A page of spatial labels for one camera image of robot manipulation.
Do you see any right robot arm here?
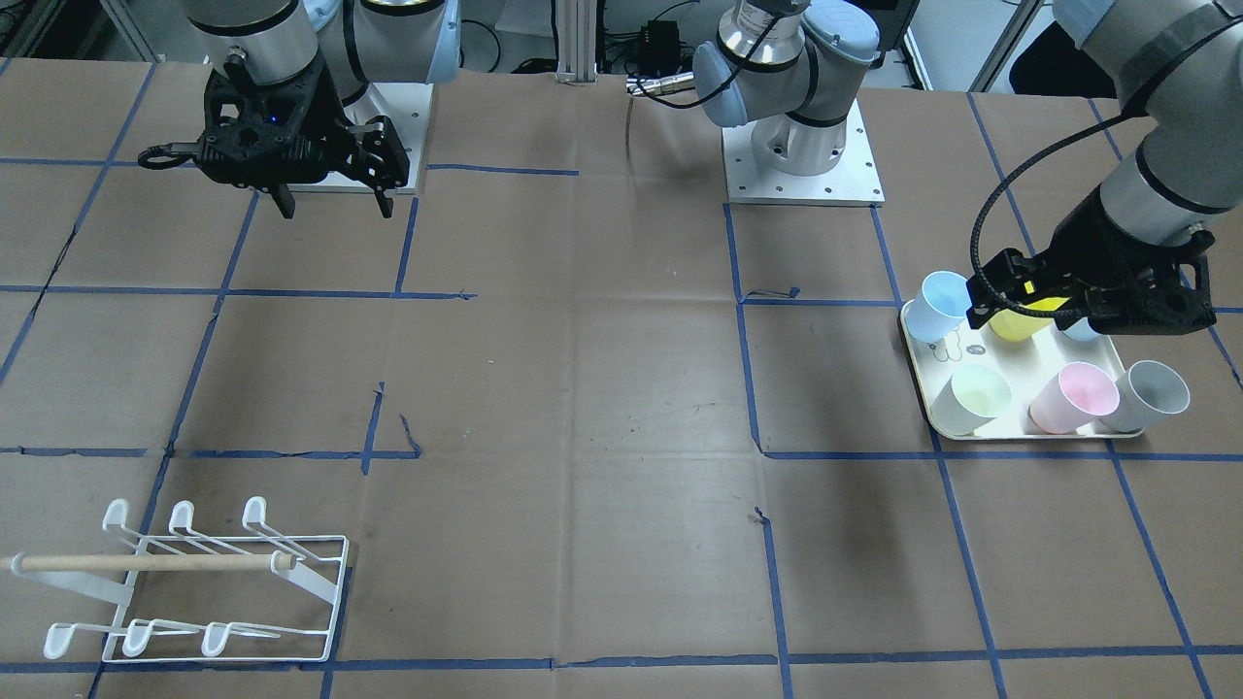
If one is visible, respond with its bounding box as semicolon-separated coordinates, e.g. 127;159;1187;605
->
179;1;461;216

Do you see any black power box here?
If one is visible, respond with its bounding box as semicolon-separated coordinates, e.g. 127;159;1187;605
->
636;19;681;77

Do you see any yellow cup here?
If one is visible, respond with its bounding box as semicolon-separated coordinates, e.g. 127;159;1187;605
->
989;296;1068;345

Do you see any light blue cup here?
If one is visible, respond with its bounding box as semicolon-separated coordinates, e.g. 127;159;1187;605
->
906;270;971;345
1059;317;1103;345

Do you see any grey cup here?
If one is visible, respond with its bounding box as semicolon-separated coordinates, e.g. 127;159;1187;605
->
1100;361;1191;433

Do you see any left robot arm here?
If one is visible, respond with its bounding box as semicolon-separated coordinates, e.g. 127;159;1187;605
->
692;1;1241;335

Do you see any pink cup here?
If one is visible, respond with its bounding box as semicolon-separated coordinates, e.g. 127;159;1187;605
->
1028;361;1122;434

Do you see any aluminium frame post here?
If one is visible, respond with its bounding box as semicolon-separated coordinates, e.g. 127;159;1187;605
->
551;0;604;85

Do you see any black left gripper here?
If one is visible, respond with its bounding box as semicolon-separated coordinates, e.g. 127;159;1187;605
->
966;192;1217;335

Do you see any white wire cup rack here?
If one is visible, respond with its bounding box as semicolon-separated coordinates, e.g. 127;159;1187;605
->
2;496;353;665

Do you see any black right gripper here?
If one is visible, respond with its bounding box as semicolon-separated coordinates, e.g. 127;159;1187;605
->
194;73;410;218

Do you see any white green-lined cup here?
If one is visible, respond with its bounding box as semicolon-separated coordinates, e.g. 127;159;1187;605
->
931;364;1012;437

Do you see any cream plastic tray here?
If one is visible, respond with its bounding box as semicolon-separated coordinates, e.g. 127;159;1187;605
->
897;301;1145;442

